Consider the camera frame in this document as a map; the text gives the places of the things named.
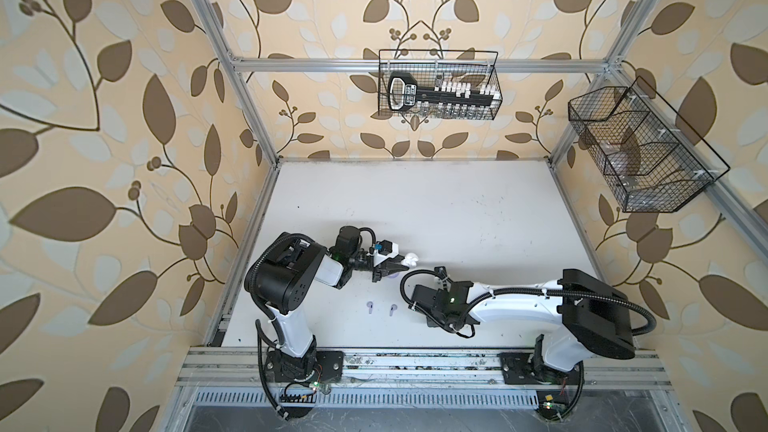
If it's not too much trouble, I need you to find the white earbud charging case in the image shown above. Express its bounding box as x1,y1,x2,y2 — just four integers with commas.
401,253,419,269

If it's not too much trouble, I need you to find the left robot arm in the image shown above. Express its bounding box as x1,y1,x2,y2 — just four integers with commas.
244,225,419,359

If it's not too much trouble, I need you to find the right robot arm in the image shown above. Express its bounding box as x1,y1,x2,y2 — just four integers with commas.
399,267,657,383

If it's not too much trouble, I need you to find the black tool with white parts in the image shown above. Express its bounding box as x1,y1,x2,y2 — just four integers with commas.
385,72,502,112

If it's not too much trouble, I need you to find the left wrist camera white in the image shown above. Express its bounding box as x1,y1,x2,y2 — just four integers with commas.
374,240,399,258

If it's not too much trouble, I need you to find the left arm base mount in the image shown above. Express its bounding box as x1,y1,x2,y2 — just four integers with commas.
258,349,345,421

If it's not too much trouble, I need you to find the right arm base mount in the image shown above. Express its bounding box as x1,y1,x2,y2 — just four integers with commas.
499,352,585,422

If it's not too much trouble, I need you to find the black wire basket back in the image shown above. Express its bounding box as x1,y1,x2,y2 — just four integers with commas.
377,48,503,121

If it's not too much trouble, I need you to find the black wire basket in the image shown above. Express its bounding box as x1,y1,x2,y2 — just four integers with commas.
568,76,730,213
377,48,503,121

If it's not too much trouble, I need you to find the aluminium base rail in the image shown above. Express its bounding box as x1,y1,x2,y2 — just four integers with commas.
176,348,672,410

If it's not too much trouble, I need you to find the aluminium frame back bar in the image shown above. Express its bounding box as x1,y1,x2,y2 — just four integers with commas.
230,57,610,74

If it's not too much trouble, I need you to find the black wire basket right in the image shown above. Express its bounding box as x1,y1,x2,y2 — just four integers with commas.
568,76,730,213

